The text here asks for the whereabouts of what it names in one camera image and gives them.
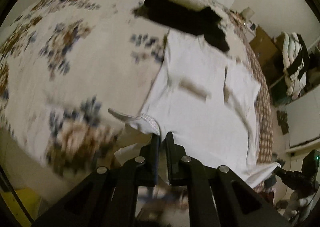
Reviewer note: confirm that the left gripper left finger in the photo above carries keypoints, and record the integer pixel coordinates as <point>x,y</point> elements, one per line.
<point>116,190</point>

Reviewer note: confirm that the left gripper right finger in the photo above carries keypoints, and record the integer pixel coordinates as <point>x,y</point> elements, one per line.
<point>208,199</point>

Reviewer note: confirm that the white t-shirt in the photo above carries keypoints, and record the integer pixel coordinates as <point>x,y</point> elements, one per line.
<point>207,101</point>

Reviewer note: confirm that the black clothes on bed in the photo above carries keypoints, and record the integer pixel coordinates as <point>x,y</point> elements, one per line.
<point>203,22</point>

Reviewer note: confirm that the white gloved right hand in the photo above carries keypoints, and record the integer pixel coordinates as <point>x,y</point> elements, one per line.
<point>298,206</point>

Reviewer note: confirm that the white wardrobe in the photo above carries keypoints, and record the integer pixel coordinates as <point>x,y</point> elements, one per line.
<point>303,117</point>

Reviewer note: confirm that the dark shoes by wardrobe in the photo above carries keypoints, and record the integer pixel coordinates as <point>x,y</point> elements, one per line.
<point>282,121</point>

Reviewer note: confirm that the black striped jacket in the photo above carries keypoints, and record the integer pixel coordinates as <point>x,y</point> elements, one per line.
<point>300,64</point>

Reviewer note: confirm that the large cardboard box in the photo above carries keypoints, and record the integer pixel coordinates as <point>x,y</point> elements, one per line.
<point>269,56</point>

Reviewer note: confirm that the white puffer jacket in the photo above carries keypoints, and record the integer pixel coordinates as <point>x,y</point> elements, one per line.
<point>289,52</point>

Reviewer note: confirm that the brown checkered blanket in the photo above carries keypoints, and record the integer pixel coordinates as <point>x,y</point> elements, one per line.
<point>263,102</point>

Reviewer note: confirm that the floral bed quilt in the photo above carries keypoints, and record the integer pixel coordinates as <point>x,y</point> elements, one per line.
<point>64,64</point>

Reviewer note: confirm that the beige table lamp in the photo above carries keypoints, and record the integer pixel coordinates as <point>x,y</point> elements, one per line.
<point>247,13</point>

